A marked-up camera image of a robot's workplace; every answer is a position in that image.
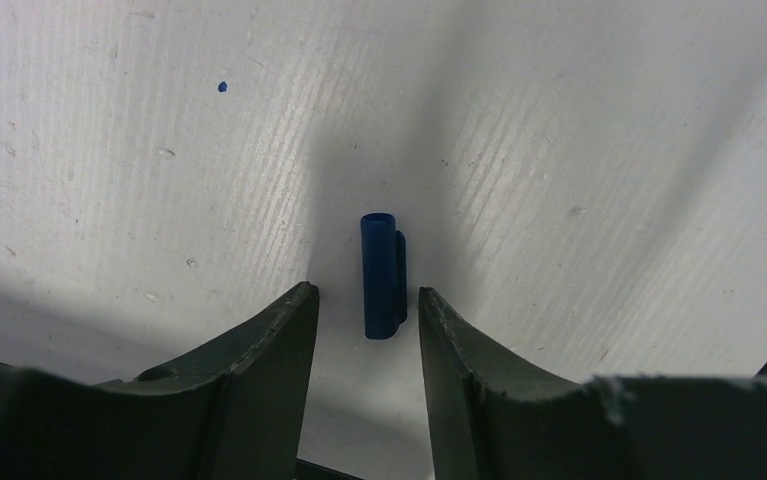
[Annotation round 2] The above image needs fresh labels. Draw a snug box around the blue marker cap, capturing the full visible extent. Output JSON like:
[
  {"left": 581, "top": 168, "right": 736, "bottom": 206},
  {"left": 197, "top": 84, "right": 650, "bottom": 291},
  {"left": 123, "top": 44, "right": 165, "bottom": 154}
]
[{"left": 360, "top": 212, "right": 408, "bottom": 340}]

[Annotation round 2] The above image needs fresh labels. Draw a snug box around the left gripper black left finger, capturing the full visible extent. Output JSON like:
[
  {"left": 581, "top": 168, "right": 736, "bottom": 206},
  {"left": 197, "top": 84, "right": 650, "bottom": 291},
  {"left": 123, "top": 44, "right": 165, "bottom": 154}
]
[{"left": 0, "top": 282, "right": 319, "bottom": 479}]

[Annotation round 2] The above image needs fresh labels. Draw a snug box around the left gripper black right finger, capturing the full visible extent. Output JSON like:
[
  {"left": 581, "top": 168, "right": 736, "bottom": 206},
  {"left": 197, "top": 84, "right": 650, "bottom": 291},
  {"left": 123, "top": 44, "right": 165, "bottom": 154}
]
[{"left": 418, "top": 287, "right": 767, "bottom": 479}]

